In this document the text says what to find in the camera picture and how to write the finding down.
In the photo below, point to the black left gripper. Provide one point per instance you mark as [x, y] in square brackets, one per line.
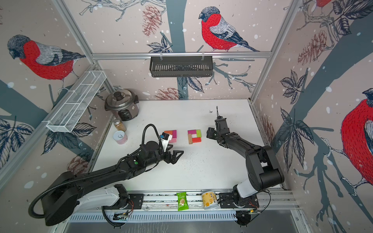
[174, 159]

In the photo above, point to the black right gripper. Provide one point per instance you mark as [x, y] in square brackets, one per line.
[210, 131]

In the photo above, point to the orange block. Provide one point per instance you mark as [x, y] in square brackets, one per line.
[168, 132]

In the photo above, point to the wooden cylinder block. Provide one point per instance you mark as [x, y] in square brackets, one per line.
[190, 139]

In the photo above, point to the red block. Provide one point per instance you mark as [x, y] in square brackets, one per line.
[196, 140]

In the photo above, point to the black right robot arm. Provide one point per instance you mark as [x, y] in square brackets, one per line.
[262, 166]

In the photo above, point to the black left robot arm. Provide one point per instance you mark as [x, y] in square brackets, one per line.
[102, 188]

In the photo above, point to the green snack packet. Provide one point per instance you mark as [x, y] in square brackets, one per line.
[182, 201]

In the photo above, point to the pink tin can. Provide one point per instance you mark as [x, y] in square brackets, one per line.
[120, 137]

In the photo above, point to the glass spice jar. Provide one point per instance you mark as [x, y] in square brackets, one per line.
[119, 125]

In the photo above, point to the black hanging metal basket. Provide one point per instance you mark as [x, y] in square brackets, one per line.
[181, 66]

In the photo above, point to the silver rice cooker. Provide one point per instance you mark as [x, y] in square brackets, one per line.
[123, 104]

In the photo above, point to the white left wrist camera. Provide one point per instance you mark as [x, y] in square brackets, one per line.
[165, 139]

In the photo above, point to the yellow cup on rail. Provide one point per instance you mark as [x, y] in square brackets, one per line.
[210, 200]

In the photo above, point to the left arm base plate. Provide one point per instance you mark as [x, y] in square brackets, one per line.
[127, 202]

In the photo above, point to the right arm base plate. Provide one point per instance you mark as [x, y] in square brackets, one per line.
[233, 200]

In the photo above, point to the white wire basket shelf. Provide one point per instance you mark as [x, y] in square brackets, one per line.
[68, 115]

